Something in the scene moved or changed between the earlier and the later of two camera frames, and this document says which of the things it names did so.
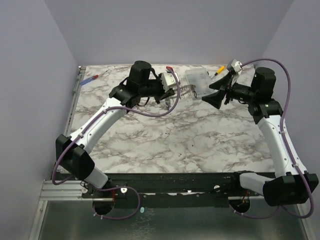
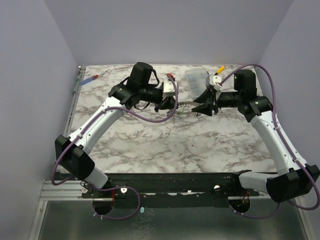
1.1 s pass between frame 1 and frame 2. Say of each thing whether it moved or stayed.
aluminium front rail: stayed
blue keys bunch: moved
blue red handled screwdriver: stayed
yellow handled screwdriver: stayed
